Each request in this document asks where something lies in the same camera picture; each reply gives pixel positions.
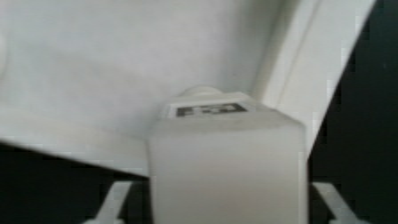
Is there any white square table top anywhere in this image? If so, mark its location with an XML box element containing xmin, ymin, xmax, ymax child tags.
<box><xmin>0</xmin><ymin>0</ymin><xmax>377</xmax><ymax>174</ymax></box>

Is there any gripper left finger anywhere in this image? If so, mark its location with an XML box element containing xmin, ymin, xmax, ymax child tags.
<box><xmin>88</xmin><ymin>181</ymin><xmax>148</xmax><ymax>224</ymax></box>

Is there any white table leg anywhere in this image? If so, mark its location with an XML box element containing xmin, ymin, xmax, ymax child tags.
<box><xmin>150</xmin><ymin>87</ymin><xmax>308</xmax><ymax>224</ymax></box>

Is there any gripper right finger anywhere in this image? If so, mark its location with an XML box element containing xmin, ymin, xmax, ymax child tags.
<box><xmin>312</xmin><ymin>182</ymin><xmax>372</xmax><ymax>224</ymax></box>

